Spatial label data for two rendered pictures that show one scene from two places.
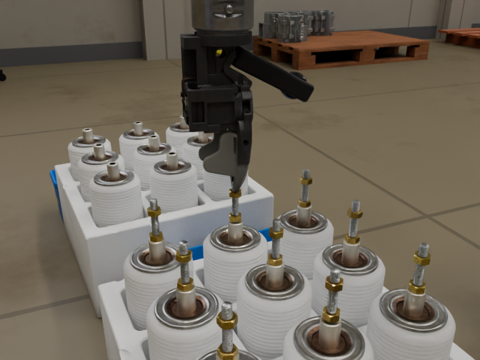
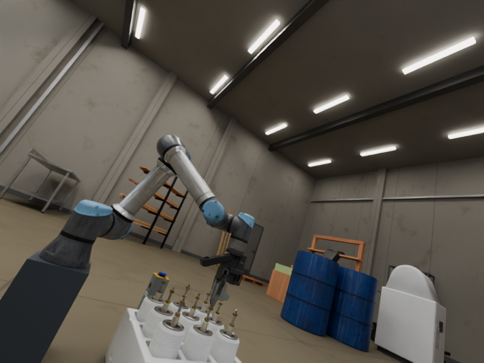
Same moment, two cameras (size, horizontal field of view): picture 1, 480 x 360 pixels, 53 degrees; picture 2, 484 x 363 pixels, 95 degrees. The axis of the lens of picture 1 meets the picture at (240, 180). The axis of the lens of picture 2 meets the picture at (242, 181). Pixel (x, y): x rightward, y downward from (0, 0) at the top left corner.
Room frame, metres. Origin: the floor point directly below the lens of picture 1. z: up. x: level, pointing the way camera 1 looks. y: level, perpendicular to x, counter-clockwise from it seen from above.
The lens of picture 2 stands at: (1.53, -0.12, 0.52)
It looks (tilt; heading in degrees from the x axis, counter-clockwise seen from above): 18 degrees up; 176
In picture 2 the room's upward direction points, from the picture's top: 21 degrees clockwise
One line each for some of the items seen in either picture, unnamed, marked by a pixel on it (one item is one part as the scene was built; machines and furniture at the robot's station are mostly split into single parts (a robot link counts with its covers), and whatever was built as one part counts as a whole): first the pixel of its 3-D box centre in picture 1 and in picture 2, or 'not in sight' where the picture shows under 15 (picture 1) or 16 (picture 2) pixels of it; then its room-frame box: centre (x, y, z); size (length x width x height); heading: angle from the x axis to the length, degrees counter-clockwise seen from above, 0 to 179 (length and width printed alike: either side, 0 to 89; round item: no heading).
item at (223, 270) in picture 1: (235, 289); (192, 359); (0.61, 0.01, 0.16); 0.10 x 0.10 x 0.18
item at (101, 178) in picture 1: (113, 178); not in sight; (0.83, 0.24, 0.25); 0.08 x 0.08 x 0.01
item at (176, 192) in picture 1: (175, 207); not in sight; (0.89, 0.14, 0.16); 0.10 x 0.10 x 0.18
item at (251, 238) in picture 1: (235, 238); (202, 330); (0.61, 0.01, 0.25); 0.08 x 0.08 x 0.01
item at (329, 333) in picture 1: (329, 331); not in sight; (0.40, -0.09, 0.26); 0.02 x 0.02 x 0.03
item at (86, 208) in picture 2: not in sight; (90, 218); (0.57, -0.55, 0.47); 0.13 x 0.12 x 0.14; 163
